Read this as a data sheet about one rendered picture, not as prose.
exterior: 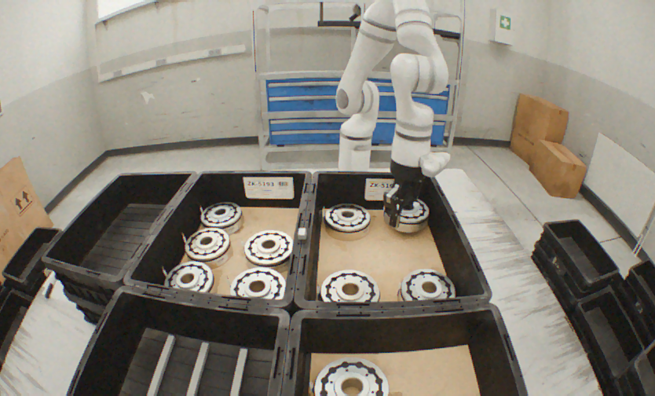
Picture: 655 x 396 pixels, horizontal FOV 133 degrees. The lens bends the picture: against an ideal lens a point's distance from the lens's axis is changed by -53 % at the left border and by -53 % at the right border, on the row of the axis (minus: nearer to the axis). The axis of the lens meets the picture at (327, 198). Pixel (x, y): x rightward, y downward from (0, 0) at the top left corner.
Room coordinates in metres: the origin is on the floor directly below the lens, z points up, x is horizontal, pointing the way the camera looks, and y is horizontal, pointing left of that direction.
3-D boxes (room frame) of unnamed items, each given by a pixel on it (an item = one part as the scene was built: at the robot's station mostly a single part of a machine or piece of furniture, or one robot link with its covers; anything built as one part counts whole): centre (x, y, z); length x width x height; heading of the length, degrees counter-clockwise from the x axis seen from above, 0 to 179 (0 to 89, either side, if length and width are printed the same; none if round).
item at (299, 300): (0.43, -0.11, 0.92); 0.40 x 0.30 x 0.02; 178
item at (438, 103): (2.35, -0.67, 0.60); 0.72 x 0.03 x 0.56; 92
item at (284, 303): (0.44, 0.19, 0.92); 0.40 x 0.30 x 0.02; 178
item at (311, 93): (2.32, 0.13, 0.60); 0.72 x 0.03 x 0.56; 92
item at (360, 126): (0.81, -0.09, 1.03); 0.09 x 0.09 x 0.17; 33
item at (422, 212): (0.55, -0.18, 0.88); 0.10 x 0.10 x 0.01
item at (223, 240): (0.45, 0.26, 0.86); 0.10 x 0.10 x 0.01
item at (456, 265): (0.43, -0.11, 0.87); 0.40 x 0.30 x 0.11; 178
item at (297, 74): (2.36, -0.27, 0.91); 1.70 x 0.10 x 0.05; 92
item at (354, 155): (0.81, -0.08, 0.87); 0.09 x 0.09 x 0.17; 86
